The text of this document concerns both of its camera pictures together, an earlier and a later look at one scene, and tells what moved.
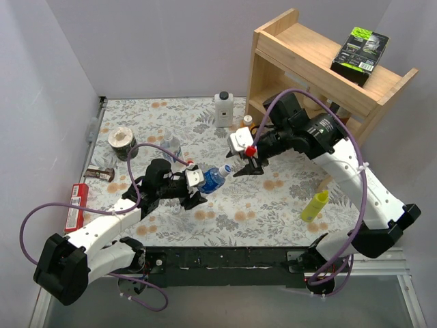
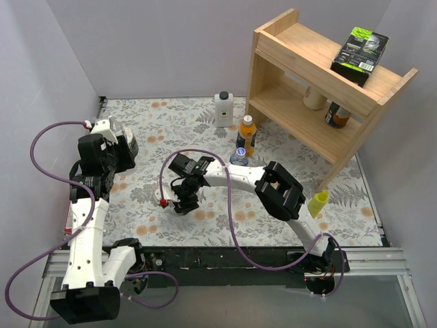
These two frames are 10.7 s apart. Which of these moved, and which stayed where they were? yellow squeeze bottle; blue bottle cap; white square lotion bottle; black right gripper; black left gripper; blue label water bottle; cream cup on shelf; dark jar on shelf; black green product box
Moved: black left gripper; blue bottle cap; black right gripper; blue label water bottle
Stayed: white square lotion bottle; cream cup on shelf; yellow squeeze bottle; dark jar on shelf; black green product box
